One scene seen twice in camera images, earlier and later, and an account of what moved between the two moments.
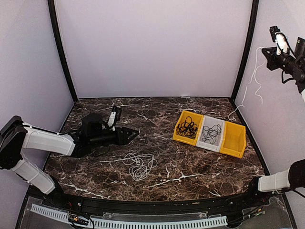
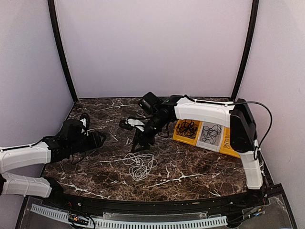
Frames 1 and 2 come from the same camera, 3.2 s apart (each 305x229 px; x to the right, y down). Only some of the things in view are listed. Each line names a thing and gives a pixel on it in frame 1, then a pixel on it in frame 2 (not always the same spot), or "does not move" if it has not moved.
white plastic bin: x=210 y=133 does not move
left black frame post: x=51 y=4 does not move
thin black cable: x=187 y=128 does not move
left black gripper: x=124 y=140 -> x=95 y=142
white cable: x=254 y=77 -> x=227 y=142
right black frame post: x=253 y=26 does not move
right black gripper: x=271 y=64 -> x=141 y=137
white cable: x=143 y=163 does not move
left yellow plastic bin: x=197 y=119 does not move
